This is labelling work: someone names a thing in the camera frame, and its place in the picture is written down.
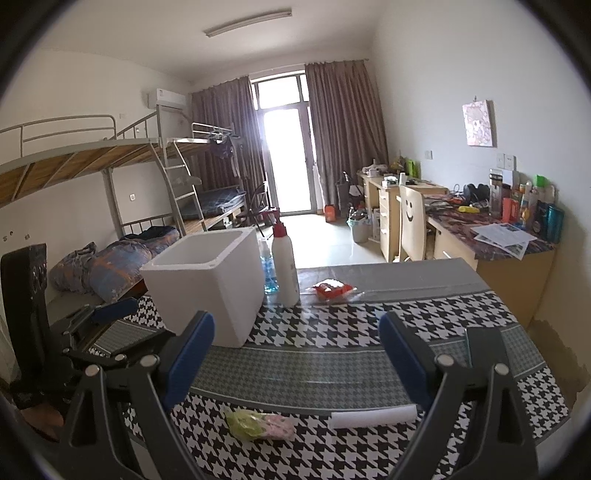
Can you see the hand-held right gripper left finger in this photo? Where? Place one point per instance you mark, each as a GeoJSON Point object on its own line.
{"type": "Point", "coordinates": [189, 360]}

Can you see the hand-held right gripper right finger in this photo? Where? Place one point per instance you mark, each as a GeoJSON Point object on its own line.
{"type": "Point", "coordinates": [406, 360]}

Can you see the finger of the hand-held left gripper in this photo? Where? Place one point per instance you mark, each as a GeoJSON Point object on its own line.
{"type": "Point", "coordinates": [120, 350]}
{"type": "Point", "coordinates": [115, 309]}

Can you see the white foam box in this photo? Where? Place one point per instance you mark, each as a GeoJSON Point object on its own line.
{"type": "Point", "coordinates": [198, 300]}

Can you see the green pink soft item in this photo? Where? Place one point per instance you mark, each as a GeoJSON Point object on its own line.
{"type": "Point", "coordinates": [251, 424]}

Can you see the blue plaid quilt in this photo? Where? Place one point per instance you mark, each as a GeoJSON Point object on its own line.
{"type": "Point", "coordinates": [111, 263]}

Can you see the white foam strip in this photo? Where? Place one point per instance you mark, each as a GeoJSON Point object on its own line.
{"type": "Point", "coordinates": [369, 417]}

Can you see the houndstooth tablecloth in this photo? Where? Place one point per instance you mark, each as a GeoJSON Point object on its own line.
{"type": "Point", "coordinates": [323, 332]}

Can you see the red packet clear wrap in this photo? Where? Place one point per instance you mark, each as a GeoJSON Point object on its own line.
{"type": "Point", "coordinates": [330, 290]}

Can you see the clear bottle blue liquid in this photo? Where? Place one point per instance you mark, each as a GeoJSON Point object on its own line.
{"type": "Point", "coordinates": [268, 277]}

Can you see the white spray bottle red nozzle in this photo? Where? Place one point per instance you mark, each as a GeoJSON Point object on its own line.
{"type": "Point", "coordinates": [286, 272]}

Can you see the wooden desk patterned cover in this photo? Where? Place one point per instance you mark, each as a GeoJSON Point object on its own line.
{"type": "Point", "coordinates": [508, 277]}

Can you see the grey bucket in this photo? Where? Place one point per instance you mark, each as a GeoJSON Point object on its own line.
{"type": "Point", "coordinates": [360, 230]}

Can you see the wooden chair smiley face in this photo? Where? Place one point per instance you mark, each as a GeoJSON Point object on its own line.
{"type": "Point", "coordinates": [412, 221]}

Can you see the white carton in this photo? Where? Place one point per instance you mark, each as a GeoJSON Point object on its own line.
{"type": "Point", "coordinates": [376, 224]}

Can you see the wooden desk with drawers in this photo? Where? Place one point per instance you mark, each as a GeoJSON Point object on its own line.
{"type": "Point", "coordinates": [388, 217]}

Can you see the folded dark blue quilt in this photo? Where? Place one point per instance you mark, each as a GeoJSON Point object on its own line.
{"type": "Point", "coordinates": [217, 201]}

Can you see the printed paper sheets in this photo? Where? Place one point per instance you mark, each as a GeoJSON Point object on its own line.
{"type": "Point", "coordinates": [503, 237]}

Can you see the grey metal bunk bed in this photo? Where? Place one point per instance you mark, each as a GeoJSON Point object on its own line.
{"type": "Point", "coordinates": [194, 143]}
{"type": "Point", "coordinates": [69, 157]}

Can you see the yellow small item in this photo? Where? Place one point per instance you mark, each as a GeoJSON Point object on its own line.
{"type": "Point", "coordinates": [467, 209]}

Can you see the orange bag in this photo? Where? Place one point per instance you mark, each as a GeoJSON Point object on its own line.
{"type": "Point", "coordinates": [330, 213]}

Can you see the black folding chair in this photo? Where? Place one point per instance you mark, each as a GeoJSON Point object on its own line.
{"type": "Point", "coordinates": [257, 205]}

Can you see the dark metal rack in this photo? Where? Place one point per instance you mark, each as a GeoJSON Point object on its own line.
{"type": "Point", "coordinates": [348, 194]}

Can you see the black bag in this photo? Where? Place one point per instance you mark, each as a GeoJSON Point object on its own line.
{"type": "Point", "coordinates": [475, 193]}

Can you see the orange box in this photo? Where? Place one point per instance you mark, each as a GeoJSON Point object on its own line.
{"type": "Point", "coordinates": [511, 210]}

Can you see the clear water bottle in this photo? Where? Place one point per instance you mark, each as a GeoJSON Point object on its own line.
{"type": "Point", "coordinates": [496, 194]}

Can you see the green bag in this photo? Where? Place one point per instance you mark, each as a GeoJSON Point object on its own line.
{"type": "Point", "coordinates": [411, 168]}

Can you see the brown plush toy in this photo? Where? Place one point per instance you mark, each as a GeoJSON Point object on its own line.
{"type": "Point", "coordinates": [398, 165]}

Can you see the dark hanging clothes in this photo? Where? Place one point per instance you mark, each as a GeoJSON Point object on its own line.
{"type": "Point", "coordinates": [225, 146]}

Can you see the dark blue bottles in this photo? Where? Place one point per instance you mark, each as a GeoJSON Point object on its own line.
{"type": "Point", "coordinates": [551, 224]}

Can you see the brown curtain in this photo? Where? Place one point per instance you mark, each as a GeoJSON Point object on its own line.
{"type": "Point", "coordinates": [221, 120]}
{"type": "Point", "coordinates": [346, 134]}

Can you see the green cap bottle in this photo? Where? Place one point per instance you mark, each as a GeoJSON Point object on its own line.
{"type": "Point", "coordinates": [544, 191]}

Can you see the white air conditioner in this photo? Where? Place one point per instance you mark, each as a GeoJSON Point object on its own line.
{"type": "Point", "coordinates": [167, 98]}

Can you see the glass balcony door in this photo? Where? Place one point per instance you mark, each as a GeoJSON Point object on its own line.
{"type": "Point", "coordinates": [286, 152]}

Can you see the ceiling tube light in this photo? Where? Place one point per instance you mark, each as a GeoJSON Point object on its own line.
{"type": "Point", "coordinates": [249, 21]}

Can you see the white wall socket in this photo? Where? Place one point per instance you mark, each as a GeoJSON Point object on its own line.
{"type": "Point", "coordinates": [506, 161]}

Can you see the pink wall poster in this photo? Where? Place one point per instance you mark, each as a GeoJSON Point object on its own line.
{"type": "Point", "coordinates": [479, 123]}

